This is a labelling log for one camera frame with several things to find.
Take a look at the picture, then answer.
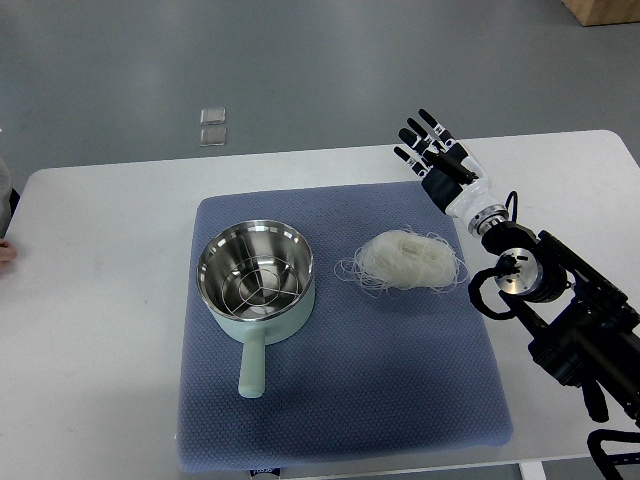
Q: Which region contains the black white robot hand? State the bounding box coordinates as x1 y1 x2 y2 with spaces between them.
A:
394 108 506 229

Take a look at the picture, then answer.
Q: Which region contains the person's hand at edge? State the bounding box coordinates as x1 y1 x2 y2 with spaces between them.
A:
0 239 18 268

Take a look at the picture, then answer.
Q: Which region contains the white vermicelli bundle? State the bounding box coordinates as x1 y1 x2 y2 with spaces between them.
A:
334 229 469 298

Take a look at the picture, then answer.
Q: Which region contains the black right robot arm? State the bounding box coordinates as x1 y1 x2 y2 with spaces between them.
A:
468 192 639 424

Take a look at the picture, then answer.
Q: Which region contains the mint green steel pot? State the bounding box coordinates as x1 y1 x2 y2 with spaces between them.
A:
196 219 315 399

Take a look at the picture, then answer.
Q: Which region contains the wooden box corner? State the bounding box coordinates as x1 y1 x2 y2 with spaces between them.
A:
562 0 639 27

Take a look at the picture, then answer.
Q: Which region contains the blue quilted mat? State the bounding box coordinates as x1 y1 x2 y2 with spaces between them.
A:
177 181 513 473

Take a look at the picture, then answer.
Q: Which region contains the white table leg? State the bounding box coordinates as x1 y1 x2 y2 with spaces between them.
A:
519 461 547 480

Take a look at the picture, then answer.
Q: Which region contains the black cable loop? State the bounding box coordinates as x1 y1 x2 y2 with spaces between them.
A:
468 267 519 320

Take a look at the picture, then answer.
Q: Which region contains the wire steaming rack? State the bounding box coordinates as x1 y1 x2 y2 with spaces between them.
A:
208 235 310 321

